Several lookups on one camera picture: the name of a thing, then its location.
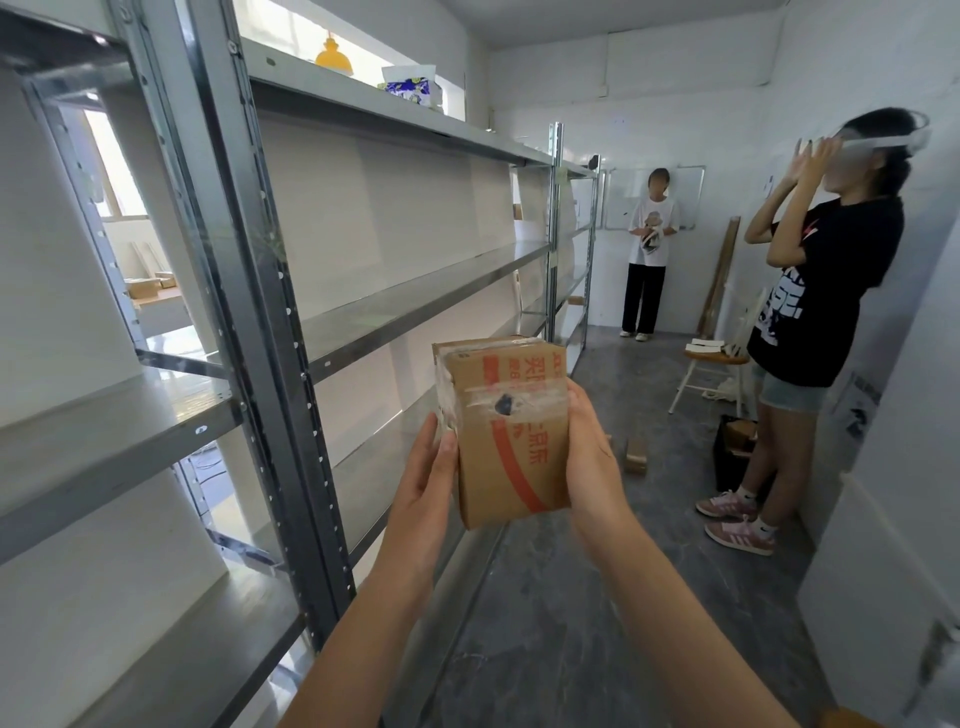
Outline person's right hand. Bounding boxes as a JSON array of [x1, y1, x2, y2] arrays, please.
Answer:
[[565, 379, 640, 555]]

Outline person's left hand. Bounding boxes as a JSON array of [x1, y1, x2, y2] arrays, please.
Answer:
[[373, 412, 460, 603]]

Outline small cardboard parcel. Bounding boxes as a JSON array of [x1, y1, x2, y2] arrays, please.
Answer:
[[431, 335, 573, 532]]

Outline grey metal shelving rack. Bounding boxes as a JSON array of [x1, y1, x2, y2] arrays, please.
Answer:
[[0, 0, 605, 728]]

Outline person's left forearm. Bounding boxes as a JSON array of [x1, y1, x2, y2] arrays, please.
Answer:
[[277, 569, 436, 728]]

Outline person's right forearm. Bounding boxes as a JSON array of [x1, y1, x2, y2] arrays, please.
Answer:
[[581, 517, 800, 728]]

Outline pink sneaker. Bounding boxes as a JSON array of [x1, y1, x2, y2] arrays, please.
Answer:
[[695, 490, 759, 521], [704, 518, 776, 558]]

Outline black crate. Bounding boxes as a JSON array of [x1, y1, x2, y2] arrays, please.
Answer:
[[711, 414, 760, 494]]

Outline white chair wooden seat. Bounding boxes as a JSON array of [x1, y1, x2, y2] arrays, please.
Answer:
[[667, 288, 770, 418]]

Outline leaning wooden planks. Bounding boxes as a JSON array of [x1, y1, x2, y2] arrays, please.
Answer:
[[695, 216, 742, 340]]

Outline white door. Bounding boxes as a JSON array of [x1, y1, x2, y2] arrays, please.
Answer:
[[796, 209, 960, 728]]

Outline wooden table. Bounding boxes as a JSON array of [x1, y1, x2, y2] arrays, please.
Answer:
[[131, 288, 196, 339]]

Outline white and blue carton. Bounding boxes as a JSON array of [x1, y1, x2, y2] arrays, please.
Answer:
[[380, 65, 445, 114]]

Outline white headset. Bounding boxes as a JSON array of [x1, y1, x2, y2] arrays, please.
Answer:
[[833, 123, 934, 163]]

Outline yellow pendant lamp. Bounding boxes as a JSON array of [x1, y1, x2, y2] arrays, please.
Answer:
[[314, 33, 355, 77]]

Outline wall whiteboard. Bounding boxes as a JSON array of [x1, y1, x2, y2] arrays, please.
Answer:
[[602, 165, 707, 232]]

